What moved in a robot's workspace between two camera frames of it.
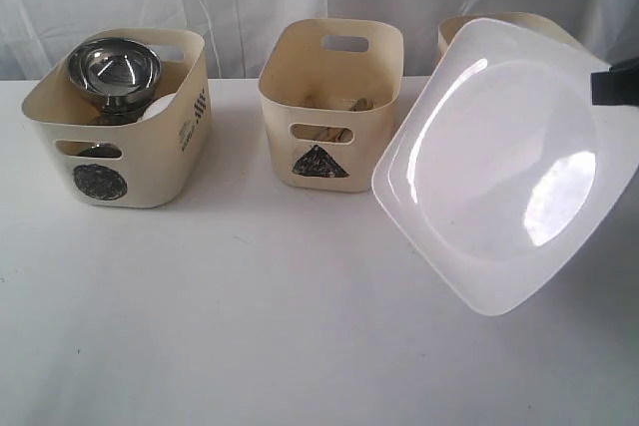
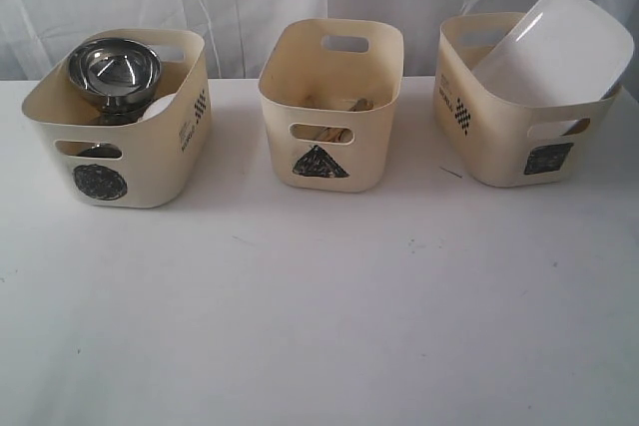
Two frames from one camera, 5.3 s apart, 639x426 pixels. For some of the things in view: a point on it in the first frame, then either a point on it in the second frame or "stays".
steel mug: x=102 y=150 stays
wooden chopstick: x=362 y=104 stays
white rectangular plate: x=507 y=170 → x=567 y=47
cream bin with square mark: x=528 y=21 → x=485 y=135
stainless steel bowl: x=124 y=73 stays
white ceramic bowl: x=156 y=107 stays
